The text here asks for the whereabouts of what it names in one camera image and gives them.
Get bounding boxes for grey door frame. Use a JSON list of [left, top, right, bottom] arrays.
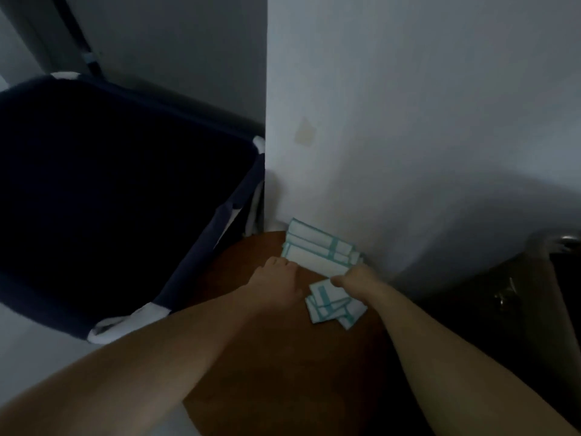
[[0, 0, 106, 79]]

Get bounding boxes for person's left hand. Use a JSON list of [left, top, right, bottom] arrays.
[[247, 256, 304, 314]]

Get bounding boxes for person's left forearm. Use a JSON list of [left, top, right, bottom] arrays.
[[0, 285, 269, 436]]

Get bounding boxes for teal white boxes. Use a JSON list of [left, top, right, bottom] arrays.
[[280, 217, 369, 332]]

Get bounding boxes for grey door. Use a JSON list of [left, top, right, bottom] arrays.
[[63, 0, 269, 128]]

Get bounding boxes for person's right hand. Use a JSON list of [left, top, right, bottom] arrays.
[[330, 263, 387, 305]]

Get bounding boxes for person's right forearm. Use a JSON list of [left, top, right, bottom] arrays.
[[372, 285, 581, 436]]

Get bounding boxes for navy laundry hamper white frame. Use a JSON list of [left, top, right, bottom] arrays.
[[0, 72, 267, 346]]

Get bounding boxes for brown housekeeping cart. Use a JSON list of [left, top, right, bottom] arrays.
[[399, 229, 581, 433]]

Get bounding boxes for round wooden side table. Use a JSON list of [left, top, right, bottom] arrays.
[[181, 231, 396, 436]]

